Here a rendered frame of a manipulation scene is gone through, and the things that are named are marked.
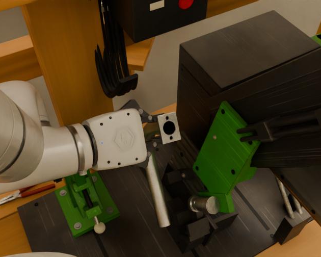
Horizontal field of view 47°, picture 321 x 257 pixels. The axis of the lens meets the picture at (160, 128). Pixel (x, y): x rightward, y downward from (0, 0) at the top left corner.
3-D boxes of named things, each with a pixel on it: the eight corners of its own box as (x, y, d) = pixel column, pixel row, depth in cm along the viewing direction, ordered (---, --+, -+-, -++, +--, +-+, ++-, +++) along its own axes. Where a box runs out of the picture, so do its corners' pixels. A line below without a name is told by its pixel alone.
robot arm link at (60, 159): (56, 128, 67) (70, 177, 66) (-23, 144, 61) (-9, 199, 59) (67, 114, 60) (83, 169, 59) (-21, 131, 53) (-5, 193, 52)
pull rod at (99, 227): (107, 232, 92) (105, 222, 88) (97, 237, 91) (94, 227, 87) (99, 214, 95) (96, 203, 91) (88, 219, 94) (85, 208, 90)
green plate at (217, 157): (246, 195, 85) (288, 131, 71) (219, 207, 81) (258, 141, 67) (218, 159, 92) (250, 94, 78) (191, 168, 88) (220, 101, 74)
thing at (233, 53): (286, 133, 116) (323, 46, 89) (206, 174, 106) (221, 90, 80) (249, 96, 126) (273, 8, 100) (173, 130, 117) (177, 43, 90)
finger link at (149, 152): (148, 157, 69) (177, 149, 72) (145, 141, 69) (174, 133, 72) (140, 156, 72) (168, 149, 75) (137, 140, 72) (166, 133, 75)
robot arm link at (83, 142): (83, 178, 60) (100, 174, 61) (72, 125, 59) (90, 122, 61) (68, 174, 67) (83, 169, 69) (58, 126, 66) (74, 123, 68)
